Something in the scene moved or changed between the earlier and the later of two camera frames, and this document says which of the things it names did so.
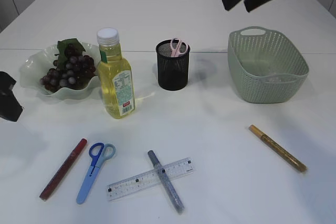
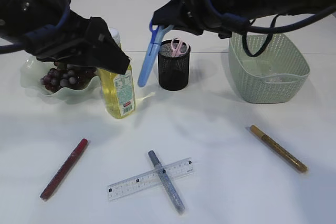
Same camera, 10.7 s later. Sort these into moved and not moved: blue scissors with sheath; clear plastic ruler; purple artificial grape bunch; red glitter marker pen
Moved: blue scissors with sheath
Not moved: clear plastic ruler; purple artificial grape bunch; red glitter marker pen
